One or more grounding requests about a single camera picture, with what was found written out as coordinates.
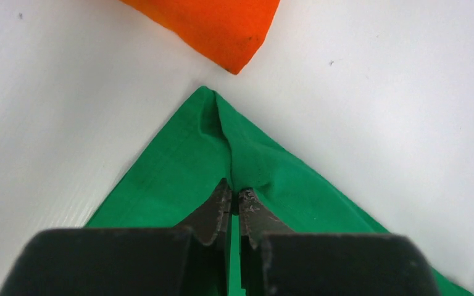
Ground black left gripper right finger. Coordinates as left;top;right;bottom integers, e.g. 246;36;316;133
238;188;294;295

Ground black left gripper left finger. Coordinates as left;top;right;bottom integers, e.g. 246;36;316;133
175;178;232;295

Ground orange folded t-shirt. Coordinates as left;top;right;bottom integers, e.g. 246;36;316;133
126;0;279;75

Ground green t-shirt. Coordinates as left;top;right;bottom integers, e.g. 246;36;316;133
84;86;474;296

